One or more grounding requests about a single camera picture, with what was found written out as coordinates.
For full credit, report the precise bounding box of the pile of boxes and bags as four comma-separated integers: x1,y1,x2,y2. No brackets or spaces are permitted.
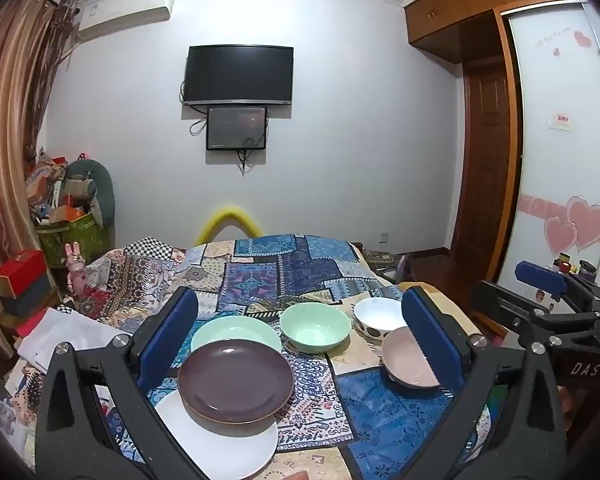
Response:
25,147,91,226

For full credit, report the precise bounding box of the yellow foam tube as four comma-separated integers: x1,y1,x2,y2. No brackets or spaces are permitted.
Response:
196,204,263,246

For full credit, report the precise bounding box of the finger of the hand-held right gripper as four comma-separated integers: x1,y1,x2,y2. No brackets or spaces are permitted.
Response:
514,260,600,311
469,280,600,348

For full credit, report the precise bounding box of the pink bunny toy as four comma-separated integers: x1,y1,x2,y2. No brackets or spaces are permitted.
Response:
64,241,88,296

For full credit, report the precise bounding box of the white plate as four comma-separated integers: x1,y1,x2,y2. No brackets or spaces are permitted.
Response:
155,390,279,480

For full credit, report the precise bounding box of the pale green plate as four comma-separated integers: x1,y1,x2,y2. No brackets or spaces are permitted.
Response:
190,315,284,361

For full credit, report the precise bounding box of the pink bowl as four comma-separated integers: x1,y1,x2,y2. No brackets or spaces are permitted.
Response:
381,326,441,390

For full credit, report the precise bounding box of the dark patterned cushion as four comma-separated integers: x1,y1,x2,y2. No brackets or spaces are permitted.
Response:
362,247,398,268

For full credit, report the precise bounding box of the white air conditioner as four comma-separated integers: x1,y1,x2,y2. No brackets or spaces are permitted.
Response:
75,0,175,41

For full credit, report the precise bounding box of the black wall television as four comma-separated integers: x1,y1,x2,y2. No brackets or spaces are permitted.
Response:
185,45,295,107

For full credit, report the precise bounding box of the wooden overhead wardrobe cabinet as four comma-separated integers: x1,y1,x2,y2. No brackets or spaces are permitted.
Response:
404,0,600,63

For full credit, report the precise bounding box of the small black wall monitor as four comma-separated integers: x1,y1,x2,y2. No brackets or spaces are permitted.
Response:
206,105,268,151

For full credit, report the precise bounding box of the red box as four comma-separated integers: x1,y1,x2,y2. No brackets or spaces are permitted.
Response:
0,250,48,297

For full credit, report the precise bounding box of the white cloth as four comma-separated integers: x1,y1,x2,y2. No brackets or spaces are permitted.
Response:
20,307,131,376

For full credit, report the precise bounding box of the grey plush toy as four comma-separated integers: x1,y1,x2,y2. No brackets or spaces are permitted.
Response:
65,160,116,228

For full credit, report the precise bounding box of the brown striped curtain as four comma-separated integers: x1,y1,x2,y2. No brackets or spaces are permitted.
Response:
0,0,78,376

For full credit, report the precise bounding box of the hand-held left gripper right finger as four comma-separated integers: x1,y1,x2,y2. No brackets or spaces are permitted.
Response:
401,285,570,480

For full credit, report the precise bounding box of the white heart-print sliding door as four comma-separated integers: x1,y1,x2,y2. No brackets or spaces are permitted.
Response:
495,2,600,321

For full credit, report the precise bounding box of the white dotted bowl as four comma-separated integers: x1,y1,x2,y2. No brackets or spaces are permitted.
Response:
354,297,409,343

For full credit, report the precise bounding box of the orange fleece blanket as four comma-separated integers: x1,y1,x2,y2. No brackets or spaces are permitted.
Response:
400,282,483,341

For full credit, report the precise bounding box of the brown wooden door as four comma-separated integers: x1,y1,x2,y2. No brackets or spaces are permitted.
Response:
452,62,513,256

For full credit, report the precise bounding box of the purple cloth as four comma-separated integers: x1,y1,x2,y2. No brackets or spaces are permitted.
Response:
394,255,417,286

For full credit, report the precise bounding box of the dark grey box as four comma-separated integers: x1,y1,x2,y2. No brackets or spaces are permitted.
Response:
0,277,58,318

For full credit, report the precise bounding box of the pale green bowl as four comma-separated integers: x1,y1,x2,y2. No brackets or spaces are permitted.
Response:
280,302,352,352

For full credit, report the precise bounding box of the beige floral cloth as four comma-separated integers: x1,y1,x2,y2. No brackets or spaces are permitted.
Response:
250,287,406,376

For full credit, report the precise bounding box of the green bag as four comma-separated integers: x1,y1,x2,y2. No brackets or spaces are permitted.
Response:
36,212,106,268

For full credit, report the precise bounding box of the dark purple plate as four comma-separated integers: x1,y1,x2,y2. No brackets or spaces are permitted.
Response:
177,339,295,423

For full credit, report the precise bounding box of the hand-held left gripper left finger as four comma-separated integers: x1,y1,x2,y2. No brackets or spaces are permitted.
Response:
34,287,217,480

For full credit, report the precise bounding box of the patchwork blanket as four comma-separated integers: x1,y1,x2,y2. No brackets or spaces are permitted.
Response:
0,233,491,480

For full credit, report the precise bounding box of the black monitor cable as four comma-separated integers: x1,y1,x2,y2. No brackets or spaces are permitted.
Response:
236,149,257,177

